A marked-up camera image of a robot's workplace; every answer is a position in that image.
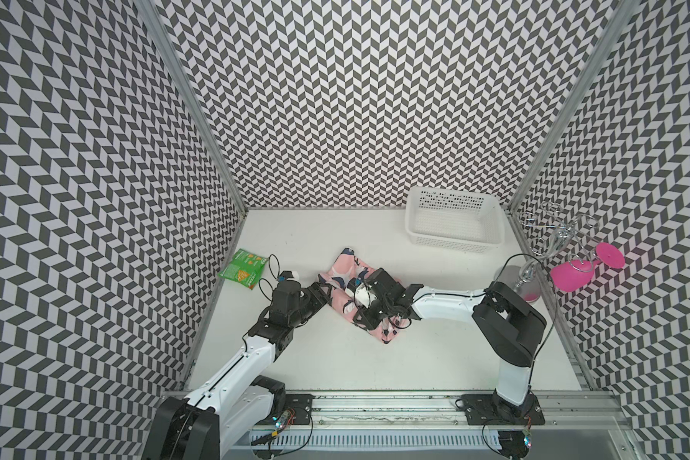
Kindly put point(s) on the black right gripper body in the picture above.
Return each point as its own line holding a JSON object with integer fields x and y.
{"x": 375, "y": 311}

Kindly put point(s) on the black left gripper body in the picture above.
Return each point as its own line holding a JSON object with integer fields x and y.
{"x": 303, "y": 312}

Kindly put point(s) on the pink shark print shorts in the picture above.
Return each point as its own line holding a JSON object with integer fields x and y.
{"x": 341, "y": 280}

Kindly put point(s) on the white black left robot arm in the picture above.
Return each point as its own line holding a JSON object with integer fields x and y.
{"x": 224, "y": 379}

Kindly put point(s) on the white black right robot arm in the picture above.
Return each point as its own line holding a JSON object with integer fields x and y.
{"x": 512, "y": 327}

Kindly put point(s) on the green snack packet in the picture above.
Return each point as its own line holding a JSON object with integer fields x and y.
{"x": 245, "y": 268}

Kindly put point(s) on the white plastic perforated basket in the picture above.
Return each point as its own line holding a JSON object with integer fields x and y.
{"x": 458, "y": 220}

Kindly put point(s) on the chrome glass holder stand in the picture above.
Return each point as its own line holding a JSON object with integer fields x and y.
{"x": 565, "y": 229}

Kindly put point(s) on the pink plastic wine glass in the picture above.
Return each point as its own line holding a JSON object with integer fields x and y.
{"x": 577, "y": 273}

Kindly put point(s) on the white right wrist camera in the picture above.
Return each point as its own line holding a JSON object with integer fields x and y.
{"x": 364, "y": 297}

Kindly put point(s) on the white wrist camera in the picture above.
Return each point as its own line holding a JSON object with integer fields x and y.
{"x": 364, "y": 297}
{"x": 288, "y": 275}

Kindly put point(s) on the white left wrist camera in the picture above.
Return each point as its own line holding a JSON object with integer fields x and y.
{"x": 288, "y": 275}

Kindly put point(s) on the aluminium front rail frame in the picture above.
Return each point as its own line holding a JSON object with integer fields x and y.
{"x": 427, "y": 420}

